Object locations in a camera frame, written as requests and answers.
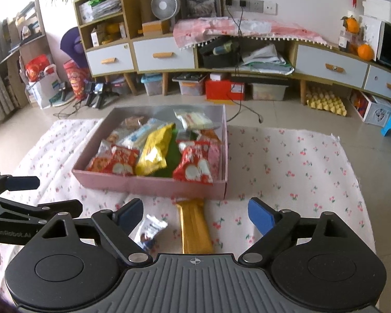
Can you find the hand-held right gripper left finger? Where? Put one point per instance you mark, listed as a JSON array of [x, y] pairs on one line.
[[130, 215]]

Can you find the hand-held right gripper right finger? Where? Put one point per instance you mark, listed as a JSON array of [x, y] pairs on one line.
[[262, 215]]

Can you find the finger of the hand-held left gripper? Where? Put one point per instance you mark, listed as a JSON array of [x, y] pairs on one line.
[[22, 183], [35, 211]]

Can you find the small silver snack packet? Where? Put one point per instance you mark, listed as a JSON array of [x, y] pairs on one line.
[[153, 231]]

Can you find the pink cardboard box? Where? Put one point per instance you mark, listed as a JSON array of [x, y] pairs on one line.
[[150, 187]]

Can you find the red snack packet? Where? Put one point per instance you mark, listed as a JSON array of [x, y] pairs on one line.
[[192, 166], [120, 163]]

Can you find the red gold-print packet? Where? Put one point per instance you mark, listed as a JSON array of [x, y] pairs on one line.
[[96, 166]]

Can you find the gold snack packet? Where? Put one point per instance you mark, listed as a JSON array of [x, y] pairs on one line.
[[194, 228]]

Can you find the yellow snack packet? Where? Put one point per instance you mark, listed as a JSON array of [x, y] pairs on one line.
[[153, 153]]

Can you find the green snack packet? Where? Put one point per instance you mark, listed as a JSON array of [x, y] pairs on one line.
[[172, 156]]

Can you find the pink nougat packet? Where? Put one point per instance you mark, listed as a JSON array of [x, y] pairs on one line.
[[215, 159]]

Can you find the white bread packet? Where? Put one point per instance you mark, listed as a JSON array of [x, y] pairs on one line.
[[140, 135], [109, 141]]

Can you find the orange snack packet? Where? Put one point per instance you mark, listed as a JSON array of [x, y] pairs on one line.
[[211, 135]]

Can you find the white cake packet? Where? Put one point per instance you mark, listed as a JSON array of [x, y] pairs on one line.
[[194, 120]]

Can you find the cherry print tablecloth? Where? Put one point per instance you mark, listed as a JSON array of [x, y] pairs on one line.
[[296, 169]]

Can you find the white round base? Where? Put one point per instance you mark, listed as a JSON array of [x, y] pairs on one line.
[[62, 101]]

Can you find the white shopping bag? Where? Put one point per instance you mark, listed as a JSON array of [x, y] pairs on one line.
[[45, 88]]

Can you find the red gift bag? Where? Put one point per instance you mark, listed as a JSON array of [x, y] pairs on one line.
[[38, 68]]

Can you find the red cartoon bag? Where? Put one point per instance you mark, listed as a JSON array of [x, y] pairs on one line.
[[75, 80]]

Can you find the clear storage bin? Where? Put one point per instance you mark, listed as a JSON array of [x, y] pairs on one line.
[[189, 86], [268, 92]]

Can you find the yellow egg tray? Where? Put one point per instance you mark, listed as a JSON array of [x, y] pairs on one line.
[[325, 101]]

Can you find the red shoe box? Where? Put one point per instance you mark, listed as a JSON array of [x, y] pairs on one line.
[[224, 90]]

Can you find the blue-lid storage bin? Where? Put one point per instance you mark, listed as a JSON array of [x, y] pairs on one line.
[[152, 86]]

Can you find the wooden shelf rack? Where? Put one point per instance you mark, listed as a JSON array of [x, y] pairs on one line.
[[26, 49]]

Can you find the purple round object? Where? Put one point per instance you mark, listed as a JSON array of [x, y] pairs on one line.
[[72, 47]]

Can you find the small white box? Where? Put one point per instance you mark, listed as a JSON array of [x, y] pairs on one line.
[[220, 76]]

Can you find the white cabinet drawer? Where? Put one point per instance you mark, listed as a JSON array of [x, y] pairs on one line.
[[386, 83], [109, 58], [164, 53], [330, 67]]

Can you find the white cartoon toy box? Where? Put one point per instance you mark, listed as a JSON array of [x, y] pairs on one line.
[[373, 109]]

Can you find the long wooden cabinet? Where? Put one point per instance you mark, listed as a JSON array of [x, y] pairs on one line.
[[247, 62]]

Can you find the pile of papers and bags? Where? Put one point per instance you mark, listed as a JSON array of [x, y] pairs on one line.
[[267, 58]]

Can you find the black storage box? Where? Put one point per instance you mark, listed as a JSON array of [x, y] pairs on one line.
[[218, 59]]

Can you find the white carton box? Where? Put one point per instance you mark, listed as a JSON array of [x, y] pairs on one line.
[[98, 37]]

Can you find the green blue roll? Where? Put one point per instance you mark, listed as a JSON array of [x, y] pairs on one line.
[[223, 48]]

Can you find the yellow toy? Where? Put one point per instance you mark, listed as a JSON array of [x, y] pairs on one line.
[[115, 30]]

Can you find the pink fringed cloth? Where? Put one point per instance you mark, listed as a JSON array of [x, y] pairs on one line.
[[264, 27]]

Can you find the orange cardboard box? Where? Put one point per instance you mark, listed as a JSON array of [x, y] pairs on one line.
[[155, 28]]

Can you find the stack of papers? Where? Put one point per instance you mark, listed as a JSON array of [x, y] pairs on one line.
[[101, 8]]

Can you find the clear plastic jar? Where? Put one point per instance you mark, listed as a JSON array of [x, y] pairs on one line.
[[346, 41]]

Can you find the orange fruit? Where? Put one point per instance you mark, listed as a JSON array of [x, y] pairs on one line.
[[352, 25], [366, 52]]

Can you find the small white fan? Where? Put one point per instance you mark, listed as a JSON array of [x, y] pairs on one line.
[[165, 5]]

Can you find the white foam box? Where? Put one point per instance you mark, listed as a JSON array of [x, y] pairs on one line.
[[383, 9]]

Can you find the wall socket strip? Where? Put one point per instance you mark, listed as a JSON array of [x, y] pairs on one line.
[[254, 6]]

